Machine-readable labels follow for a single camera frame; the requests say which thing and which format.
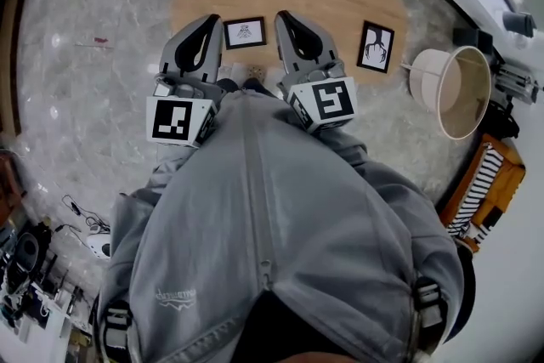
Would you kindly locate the person's grey jacket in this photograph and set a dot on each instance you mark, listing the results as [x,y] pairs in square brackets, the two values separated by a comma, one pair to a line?
[255,204]

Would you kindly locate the grey metal machine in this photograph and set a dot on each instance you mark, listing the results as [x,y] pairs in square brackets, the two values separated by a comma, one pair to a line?
[516,83]

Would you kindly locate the person's right leg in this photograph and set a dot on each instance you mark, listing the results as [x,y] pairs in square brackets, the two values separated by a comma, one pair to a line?
[257,87]

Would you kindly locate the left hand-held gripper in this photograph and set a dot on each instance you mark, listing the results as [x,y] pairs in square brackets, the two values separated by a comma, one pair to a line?
[170,121]

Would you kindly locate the person's left forearm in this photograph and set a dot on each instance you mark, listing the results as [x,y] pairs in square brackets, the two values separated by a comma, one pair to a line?
[170,166]

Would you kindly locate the brown wooden cabinet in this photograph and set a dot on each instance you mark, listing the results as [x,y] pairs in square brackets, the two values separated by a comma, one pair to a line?
[8,187]

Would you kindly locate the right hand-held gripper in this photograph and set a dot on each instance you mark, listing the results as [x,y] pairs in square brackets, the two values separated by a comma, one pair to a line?
[333,100]

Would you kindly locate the dark grey bin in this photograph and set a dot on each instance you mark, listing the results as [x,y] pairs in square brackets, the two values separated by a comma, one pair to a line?
[518,24]

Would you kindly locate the person's leg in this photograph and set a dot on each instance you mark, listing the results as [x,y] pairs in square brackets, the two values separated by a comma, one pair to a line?
[257,87]
[227,86]

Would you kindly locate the black white striped blanket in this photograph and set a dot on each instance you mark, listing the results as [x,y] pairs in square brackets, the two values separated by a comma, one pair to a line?
[480,187]

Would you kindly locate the black framed antler picture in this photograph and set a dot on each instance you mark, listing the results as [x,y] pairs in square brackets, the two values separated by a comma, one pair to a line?
[376,47]

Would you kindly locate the person's left leg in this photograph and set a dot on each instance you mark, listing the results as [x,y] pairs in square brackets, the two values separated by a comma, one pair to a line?
[227,86]

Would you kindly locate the person's right forearm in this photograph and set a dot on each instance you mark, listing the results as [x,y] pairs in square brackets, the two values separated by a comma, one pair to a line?
[353,153]

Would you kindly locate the black equipment clutter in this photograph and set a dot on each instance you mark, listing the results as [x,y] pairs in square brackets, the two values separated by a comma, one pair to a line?
[30,263]

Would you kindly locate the white round device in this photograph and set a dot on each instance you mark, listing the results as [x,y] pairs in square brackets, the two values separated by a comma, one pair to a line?
[98,244]

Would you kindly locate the black backpack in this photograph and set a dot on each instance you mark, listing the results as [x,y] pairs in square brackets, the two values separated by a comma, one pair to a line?
[503,121]

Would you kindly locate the black framed bird picture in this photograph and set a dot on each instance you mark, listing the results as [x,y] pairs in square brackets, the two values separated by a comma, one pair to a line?
[245,33]

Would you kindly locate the orange sofa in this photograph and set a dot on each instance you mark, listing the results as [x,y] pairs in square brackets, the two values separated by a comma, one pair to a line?
[506,183]

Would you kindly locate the brown wooden panel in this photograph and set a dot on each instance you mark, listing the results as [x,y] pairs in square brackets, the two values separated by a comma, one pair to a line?
[8,55]

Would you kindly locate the red scrap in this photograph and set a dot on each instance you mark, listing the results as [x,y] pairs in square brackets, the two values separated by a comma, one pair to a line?
[101,40]

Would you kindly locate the white round basket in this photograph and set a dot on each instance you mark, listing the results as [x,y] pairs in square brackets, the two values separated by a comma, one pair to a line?
[429,81]

